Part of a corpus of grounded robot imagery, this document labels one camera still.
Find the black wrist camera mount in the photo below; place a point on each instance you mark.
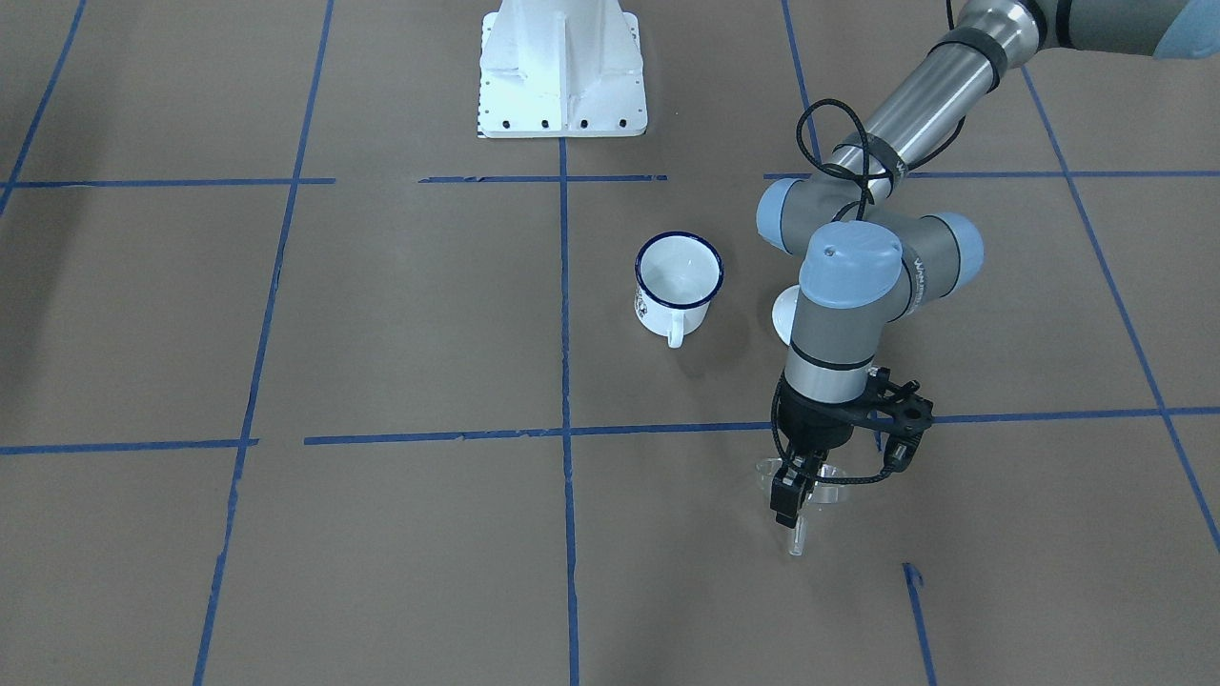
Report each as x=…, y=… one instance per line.
x=900, y=413

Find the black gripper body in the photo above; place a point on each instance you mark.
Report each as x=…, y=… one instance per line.
x=812, y=425

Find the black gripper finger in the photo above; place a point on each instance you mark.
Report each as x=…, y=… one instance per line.
x=815, y=467
x=789, y=488

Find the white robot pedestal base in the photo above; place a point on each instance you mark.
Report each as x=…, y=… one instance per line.
x=561, y=68

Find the white enamel cup lid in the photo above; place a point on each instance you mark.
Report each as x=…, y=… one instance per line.
x=783, y=313

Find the clear plastic funnel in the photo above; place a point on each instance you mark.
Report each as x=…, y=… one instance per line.
x=820, y=496

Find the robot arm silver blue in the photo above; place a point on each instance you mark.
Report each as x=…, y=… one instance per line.
x=863, y=267

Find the white enamel cup blue rim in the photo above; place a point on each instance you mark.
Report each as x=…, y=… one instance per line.
x=677, y=275

